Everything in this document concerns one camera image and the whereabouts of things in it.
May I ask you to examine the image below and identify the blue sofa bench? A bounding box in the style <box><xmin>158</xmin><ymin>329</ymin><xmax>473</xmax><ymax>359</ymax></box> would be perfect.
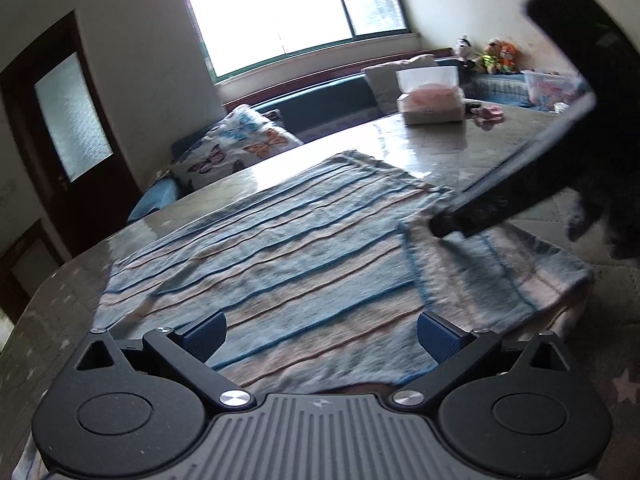
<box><xmin>127</xmin><ymin>57</ymin><xmax>591</xmax><ymax>223</ymax></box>

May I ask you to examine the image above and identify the yellow green plush toy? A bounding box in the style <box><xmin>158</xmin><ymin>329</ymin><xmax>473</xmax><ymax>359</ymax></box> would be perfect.
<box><xmin>475</xmin><ymin>40</ymin><xmax>503</xmax><ymax>74</ymax></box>

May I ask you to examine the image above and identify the person's right hand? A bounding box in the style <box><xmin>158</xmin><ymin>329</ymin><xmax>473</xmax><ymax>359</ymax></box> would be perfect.
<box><xmin>565</xmin><ymin>194</ymin><xmax>640</xmax><ymax>261</ymax></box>

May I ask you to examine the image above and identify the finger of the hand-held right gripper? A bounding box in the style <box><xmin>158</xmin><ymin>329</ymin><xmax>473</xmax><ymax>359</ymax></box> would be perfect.
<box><xmin>429</xmin><ymin>92</ymin><xmax>599</xmax><ymax>240</ymax></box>

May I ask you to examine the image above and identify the black and white plush toy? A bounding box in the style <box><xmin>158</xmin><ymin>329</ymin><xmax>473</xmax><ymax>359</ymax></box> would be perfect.
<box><xmin>454</xmin><ymin>35</ymin><xmax>476</xmax><ymax>64</ymax></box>

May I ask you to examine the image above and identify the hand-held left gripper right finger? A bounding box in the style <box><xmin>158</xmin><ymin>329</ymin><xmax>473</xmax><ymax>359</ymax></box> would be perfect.
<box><xmin>387</xmin><ymin>311</ymin><xmax>571</xmax><ymax>413</ymax></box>

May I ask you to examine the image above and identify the butterfly print pillow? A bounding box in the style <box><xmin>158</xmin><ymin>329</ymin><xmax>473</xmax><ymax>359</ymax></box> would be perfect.
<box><xmin>172</xmin><ymin>105</ymin><xmax>304</xmax><ymax>196</ymax></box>

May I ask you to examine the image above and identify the orange plush toy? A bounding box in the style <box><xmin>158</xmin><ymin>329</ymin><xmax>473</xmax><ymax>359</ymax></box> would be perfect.
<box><xmin>497</xmin><ymin>40</ymin><xmax>521</xmax><ymax>75</ymax></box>

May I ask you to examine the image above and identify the clear plastic storage box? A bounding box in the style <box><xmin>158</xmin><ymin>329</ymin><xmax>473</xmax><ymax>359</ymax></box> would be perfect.
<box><xmin>522</xmin><ymin>70</ymin><xmax>584</xmax><ymax>112</ymax></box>

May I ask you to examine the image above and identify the grey cushion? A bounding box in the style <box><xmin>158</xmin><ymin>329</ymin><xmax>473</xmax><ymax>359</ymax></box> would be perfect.
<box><xmin>361</xmin><ymin>55</ymin><xmax>441</xmax><ymax>112</ymax></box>

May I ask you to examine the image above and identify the small pink object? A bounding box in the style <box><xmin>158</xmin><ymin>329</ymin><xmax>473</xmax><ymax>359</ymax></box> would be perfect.
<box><xmin>470</xmin><ymin>104</ymin><xmax>505</xmax><ymax>127</ymax></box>

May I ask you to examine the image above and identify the tissue box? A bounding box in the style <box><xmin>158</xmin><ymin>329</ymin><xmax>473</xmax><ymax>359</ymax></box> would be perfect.
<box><xmin>395</xmin><ymin>66</ymin><xmax>468</xmax><ymax>125</ymax></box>

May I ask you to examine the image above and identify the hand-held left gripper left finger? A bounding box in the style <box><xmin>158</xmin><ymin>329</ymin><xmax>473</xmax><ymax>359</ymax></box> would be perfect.
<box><xmin>75</xmin><ymin>310</ymin><xmax>257</xmax><ymax>413</ymax></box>

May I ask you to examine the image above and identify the dark wooden door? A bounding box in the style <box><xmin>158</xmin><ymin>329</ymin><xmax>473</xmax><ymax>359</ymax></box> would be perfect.
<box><xmin>0</xmin><ymin>10</ymin><xmax>144</xmax><ymax>257</ymax></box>

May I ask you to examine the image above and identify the blue striped towel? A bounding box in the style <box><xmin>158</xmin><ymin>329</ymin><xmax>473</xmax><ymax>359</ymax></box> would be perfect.
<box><xmin>12</xmin><ymin>149</ymin><xmax>596</xmax><ymax>480</ymax></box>

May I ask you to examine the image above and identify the window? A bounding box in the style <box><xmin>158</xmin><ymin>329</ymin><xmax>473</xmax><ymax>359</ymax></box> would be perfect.
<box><xmin>180</xmin><ymin>0</ymin><xmax>419</xmax><ymax>82</ymax></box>

